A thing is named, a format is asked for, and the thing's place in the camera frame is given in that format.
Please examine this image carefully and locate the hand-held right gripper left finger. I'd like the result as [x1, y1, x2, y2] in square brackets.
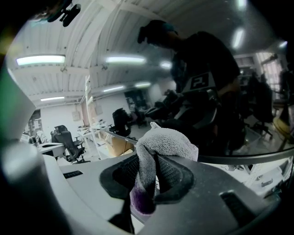
[58, 153, 140, 222]

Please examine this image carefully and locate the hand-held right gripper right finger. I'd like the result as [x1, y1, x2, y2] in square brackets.
[137, 154, 282, 235]

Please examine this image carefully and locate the grey cloth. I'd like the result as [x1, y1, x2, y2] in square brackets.
[129, 121, 199, 215]

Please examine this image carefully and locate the black office chair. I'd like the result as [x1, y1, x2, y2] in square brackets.
[50, 124, 90, 164]

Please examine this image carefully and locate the white desk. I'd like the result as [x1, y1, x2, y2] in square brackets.
[75, 124, 109, 162]

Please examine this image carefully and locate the white metal shelf rack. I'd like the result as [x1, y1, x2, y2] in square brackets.
[85, 74, 294, 200]

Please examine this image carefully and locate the ceiling tube light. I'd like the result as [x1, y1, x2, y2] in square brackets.
[15, 54, 67, 67]
[40, 96, 65, 102]

